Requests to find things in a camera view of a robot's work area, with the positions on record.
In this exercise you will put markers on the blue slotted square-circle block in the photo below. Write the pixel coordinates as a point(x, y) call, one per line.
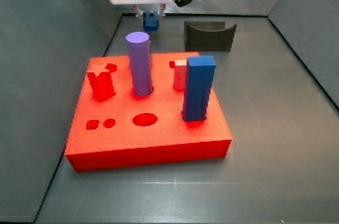
point(151, 21)

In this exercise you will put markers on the black curved regrasp stand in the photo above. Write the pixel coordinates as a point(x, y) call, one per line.
point(209, 36)

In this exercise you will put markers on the red square peg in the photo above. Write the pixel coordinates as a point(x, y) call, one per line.
point(179, 74)

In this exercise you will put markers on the tall blue square peg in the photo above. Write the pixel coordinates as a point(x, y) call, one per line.
point(199, 78)

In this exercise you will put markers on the red peg board fixture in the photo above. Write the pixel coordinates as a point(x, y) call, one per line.
point(131, 131)

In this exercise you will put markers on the purple cylinder peg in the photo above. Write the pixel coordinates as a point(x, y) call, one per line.
point(139, 55)

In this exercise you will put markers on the red star peg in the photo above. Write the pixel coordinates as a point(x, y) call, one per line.
point(99, 76)

